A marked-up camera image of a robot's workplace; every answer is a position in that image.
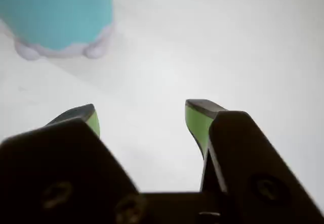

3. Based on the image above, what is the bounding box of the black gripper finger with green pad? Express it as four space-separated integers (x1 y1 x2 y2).
184 99 324 224
0 104 150 224

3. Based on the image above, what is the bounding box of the teal whale-shaped bin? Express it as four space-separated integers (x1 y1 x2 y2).
0 0 115 60

